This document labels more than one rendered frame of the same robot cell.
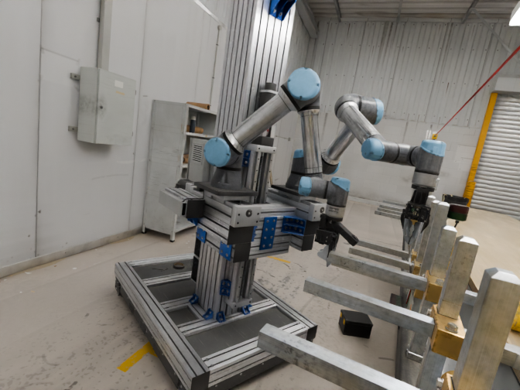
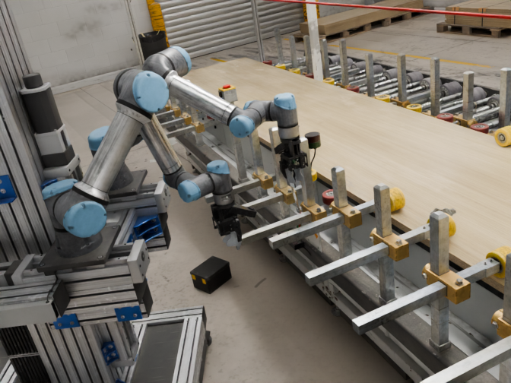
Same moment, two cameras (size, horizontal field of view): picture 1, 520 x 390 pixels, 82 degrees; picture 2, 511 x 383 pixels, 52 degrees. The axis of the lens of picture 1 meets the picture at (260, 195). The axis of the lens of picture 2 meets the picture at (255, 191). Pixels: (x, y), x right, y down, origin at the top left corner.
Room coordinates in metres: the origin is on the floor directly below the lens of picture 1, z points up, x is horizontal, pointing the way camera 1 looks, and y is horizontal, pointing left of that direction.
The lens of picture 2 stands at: (-0.14, 0.83, 1.87)
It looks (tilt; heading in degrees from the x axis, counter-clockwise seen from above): 25 degrees down; 315
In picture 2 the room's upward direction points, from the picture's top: 10 degrees counter-clockwise
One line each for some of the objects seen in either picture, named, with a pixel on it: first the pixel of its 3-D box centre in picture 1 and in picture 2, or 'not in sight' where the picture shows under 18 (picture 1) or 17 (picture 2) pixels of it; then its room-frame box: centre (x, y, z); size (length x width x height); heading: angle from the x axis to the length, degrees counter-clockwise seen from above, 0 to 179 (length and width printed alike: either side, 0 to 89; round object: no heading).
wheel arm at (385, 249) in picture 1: (398, 253); (248, 186); (1.51, -0.76, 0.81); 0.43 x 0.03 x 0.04; 65
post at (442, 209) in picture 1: (427, 265); (308, 193); (1.06, -0.65, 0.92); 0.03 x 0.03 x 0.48; 65
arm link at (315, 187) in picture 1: (313, 186); (193, 186); (1.21, -0.21, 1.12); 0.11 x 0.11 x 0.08; 79
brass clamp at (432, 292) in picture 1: (435, 285); (344, 213); (0.81, -0.53, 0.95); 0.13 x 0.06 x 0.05; 155
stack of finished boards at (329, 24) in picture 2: not in sight; (363, 15); (5.36, -8.25, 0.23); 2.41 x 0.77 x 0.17; 72
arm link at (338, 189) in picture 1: (337, 191); (218, 177); (1.17, -0.30, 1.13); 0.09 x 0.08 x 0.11; 79
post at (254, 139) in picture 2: (420, 241); (258, 162); (1.51, -0.86, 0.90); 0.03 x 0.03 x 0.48; 65
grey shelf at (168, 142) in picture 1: (186, 170); not in sight; (3.75, 0.97, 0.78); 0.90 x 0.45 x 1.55; 161
